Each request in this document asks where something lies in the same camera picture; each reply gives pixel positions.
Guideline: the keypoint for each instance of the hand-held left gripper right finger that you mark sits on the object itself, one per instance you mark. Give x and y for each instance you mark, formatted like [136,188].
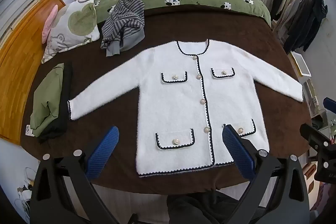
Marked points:
[237,151]

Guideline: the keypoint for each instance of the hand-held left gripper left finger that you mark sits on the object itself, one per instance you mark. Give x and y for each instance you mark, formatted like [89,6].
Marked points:
[103,153]

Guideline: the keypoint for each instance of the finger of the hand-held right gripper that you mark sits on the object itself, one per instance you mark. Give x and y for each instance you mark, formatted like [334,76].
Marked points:
[325,165]
[315,134]

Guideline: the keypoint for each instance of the white fluffy cardigan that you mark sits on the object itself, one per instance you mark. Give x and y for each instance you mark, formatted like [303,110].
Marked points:
[181,103]

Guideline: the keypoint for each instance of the blue object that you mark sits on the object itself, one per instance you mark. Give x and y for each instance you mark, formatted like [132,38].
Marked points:
[330,106]

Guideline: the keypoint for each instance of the folded black garment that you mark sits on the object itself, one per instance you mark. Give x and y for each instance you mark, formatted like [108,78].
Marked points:
[64,98]

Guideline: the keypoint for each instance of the person's dark trousers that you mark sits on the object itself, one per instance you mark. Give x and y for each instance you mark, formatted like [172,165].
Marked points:
[197,209]

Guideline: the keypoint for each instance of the white and yellow box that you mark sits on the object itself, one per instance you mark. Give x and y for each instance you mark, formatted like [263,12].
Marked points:
[300,64]

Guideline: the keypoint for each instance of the folded green garment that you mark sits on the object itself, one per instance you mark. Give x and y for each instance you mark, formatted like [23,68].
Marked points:
[47,103]

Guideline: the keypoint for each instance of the dark hanging jacket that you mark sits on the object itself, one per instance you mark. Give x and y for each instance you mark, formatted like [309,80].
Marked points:
[311,24]

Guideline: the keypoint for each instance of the wooden headboard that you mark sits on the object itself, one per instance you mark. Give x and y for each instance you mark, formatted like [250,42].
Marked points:
[21,64]

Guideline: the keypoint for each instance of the grey hanging garment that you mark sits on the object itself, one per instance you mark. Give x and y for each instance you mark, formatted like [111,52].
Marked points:
[302,11]

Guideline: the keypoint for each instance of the white pillow with green print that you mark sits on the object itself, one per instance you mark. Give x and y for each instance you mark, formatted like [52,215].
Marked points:
[71,27]

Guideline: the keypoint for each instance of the grey striped sweater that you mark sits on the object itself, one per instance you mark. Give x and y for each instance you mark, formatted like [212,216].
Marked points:
[126,22]

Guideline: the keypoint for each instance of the pink cushion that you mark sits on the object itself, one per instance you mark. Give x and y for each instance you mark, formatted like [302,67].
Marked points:
[49,23]

